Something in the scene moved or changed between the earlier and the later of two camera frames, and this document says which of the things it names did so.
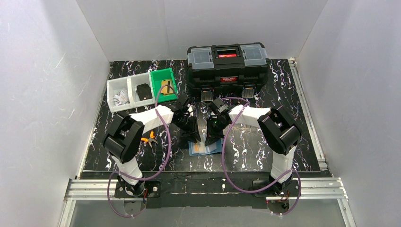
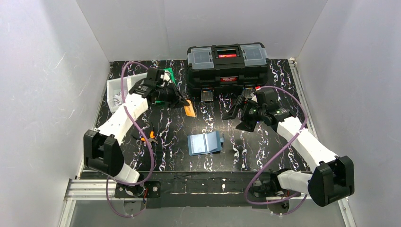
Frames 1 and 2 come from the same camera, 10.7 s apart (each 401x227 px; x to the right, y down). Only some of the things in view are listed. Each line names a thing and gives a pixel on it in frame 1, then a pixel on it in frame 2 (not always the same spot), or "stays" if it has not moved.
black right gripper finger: (213, 134) → (231, 114)
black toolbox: (227, 68) stays
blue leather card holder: (199, 148) stays
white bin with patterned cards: (119, 94) stays
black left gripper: (189, 124) → (170, 95)
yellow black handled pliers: (150, 140) stays
